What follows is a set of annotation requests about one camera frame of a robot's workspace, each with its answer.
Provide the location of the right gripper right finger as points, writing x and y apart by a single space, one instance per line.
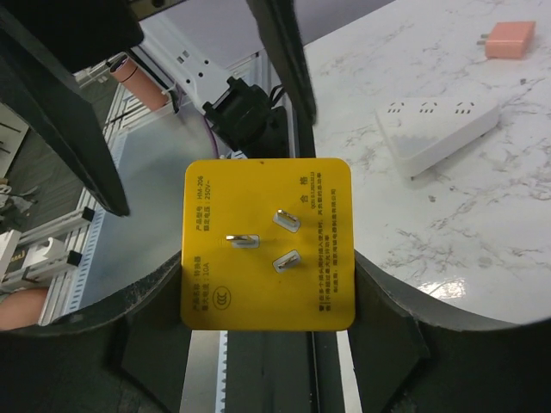
414 353

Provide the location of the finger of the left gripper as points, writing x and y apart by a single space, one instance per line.
278 28
43 44

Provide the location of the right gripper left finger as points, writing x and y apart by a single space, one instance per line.
125 353

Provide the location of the yellow cube adapter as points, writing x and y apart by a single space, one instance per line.
268 245

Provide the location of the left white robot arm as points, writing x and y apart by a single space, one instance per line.
244 117

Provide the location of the pink charger plug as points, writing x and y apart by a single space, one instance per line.
508 40

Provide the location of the white power strip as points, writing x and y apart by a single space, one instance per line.
422 131

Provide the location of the white cable duct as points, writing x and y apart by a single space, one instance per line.
151 156

